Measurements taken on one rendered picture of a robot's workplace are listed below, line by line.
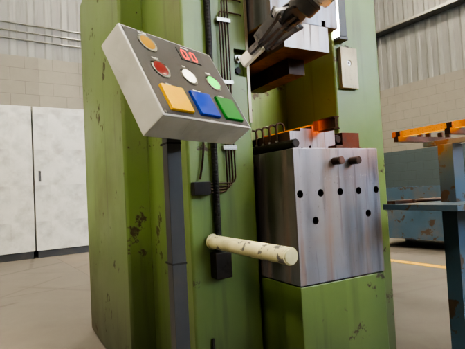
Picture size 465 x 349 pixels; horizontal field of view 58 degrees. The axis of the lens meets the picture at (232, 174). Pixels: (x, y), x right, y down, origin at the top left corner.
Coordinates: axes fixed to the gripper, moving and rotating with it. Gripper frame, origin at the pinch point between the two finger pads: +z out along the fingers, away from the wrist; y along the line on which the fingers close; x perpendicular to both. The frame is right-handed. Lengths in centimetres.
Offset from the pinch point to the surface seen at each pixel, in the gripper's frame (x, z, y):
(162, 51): 9.2, 14.3, -15.5
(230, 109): -7.8, 13.3, 0.2
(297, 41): 17.1, -1.5, 40.7
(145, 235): -8, 92, 29
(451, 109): 140, 19, 878
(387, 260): -61, 31, 95
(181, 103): -9.2, 13.3, -19.7
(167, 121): -12.9, 16.0, -24.0
